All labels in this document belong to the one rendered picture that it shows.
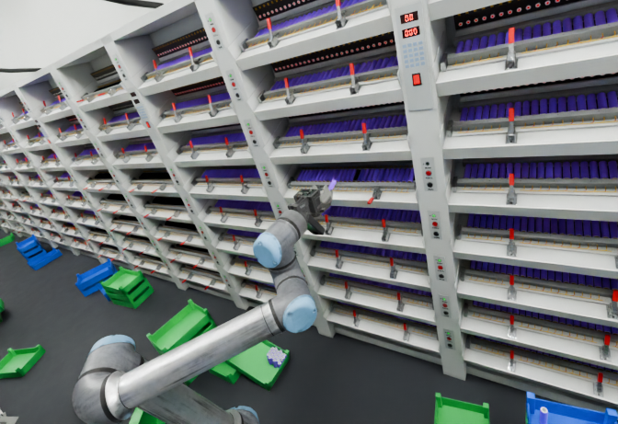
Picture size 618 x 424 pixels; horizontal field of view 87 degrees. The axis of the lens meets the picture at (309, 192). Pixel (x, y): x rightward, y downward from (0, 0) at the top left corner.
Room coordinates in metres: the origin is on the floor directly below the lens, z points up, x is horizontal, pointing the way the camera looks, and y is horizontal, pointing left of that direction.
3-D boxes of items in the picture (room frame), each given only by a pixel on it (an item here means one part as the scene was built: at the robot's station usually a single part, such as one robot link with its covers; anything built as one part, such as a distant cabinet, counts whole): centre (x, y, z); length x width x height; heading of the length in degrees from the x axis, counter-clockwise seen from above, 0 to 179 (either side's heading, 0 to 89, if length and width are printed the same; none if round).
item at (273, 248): (0.80, 0.13, 1.07); 0.12 x 0.09 x 0.10; 140
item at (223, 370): (1.42, 0.69, 0.04); 0.30 x 0.20 x 0.08; 141
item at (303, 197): (0.93, 0.03, 1.08); 0.12 x 0.08 x 0.09; 140
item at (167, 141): (1.89, 0.64, 0.90); 0.20 x 0.09 x 1.81; 141
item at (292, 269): (0.79, 0.14, 0.95); 0.12 x 0.09 x 0.12; 8
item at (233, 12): (1.45, 0.09, 0.90); 0.20 x 0.09 x 1.81; 141
